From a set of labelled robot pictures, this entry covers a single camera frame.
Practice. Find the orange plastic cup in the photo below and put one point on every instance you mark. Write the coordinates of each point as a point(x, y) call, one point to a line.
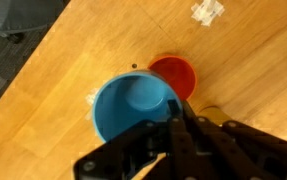
point(178, 75)

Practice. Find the grey fabric chair seat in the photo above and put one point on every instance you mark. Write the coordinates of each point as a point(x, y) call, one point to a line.
point(16, 13)

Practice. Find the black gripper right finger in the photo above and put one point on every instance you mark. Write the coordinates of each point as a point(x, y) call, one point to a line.
point(243, 150)

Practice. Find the blue plastic cup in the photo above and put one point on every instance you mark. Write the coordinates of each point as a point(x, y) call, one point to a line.
point(126, 100)

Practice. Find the small white object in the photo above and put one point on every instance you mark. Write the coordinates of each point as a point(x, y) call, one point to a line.
point(204, 13)

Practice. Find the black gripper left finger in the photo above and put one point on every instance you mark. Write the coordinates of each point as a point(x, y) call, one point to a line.
point(116, 150)

